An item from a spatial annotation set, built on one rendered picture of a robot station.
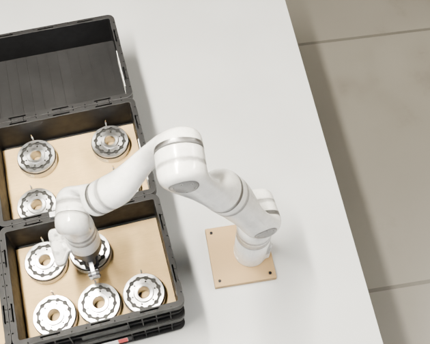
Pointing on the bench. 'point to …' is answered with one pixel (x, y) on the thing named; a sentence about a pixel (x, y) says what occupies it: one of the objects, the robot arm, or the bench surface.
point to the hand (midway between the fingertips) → (91, 261)
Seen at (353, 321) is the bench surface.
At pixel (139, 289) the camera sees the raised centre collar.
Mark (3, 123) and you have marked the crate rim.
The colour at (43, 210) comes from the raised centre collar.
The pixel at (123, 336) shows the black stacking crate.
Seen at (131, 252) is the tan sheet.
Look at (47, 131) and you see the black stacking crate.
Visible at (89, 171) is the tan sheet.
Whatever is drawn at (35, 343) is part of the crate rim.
